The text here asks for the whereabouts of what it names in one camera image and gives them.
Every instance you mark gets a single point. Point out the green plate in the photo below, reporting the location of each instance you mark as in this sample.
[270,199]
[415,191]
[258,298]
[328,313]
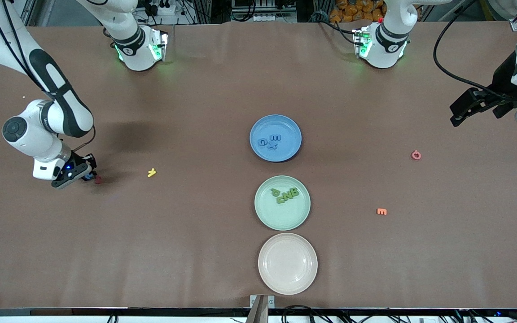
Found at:
[281,217]

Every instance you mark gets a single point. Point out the bag of orange items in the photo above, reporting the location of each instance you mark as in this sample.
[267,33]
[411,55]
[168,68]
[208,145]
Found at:
[357,11]

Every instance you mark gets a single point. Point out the blue foam letter X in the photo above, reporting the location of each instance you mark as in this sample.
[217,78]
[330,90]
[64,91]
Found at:
[273,145]

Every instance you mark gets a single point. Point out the pink foam letter Q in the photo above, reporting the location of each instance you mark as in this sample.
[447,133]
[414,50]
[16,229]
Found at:
[413,155]

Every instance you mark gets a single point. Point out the long white power strip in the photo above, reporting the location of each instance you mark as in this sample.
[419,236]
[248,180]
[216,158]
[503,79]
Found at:
[274,18]

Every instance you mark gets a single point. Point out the beige plate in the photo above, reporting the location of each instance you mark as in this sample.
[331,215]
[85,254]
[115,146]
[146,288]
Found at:
[287,264]

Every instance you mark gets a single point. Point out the yellow foam letter Y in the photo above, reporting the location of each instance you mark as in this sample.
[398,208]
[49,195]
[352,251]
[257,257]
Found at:
[151,172]

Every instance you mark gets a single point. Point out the blue plate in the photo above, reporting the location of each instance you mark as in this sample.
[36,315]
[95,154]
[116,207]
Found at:
[285,150]

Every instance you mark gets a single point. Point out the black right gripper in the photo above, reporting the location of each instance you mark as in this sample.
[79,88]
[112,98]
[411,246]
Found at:
[80,159]

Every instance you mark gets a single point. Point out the green foam letter P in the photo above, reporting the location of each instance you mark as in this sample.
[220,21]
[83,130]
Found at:
[275,192]

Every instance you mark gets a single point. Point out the metal camera post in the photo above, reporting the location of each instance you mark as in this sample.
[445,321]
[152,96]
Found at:
[260,309]

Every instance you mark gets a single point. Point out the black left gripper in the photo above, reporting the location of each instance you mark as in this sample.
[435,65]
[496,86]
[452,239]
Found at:
[504,79]

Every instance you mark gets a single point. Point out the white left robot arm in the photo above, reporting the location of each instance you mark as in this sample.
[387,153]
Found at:
[386,45]

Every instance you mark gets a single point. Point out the green foam letter N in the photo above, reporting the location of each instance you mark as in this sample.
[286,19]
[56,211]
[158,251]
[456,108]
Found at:
[288,195]

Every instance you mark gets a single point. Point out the white power strip with plugs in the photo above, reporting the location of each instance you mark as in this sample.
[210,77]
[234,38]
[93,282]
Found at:
[164,10]

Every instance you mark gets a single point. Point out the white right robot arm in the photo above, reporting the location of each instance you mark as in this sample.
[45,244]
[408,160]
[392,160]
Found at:
[38,139]

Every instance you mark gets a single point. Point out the brown table cover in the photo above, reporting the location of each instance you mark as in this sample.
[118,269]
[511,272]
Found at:
[195,269]

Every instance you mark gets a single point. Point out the blue foam letter E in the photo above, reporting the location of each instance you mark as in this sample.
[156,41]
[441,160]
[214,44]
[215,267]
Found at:
[276,137]

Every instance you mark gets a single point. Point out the blue foam letter G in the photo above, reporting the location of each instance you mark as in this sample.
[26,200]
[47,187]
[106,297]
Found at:
[260,143]

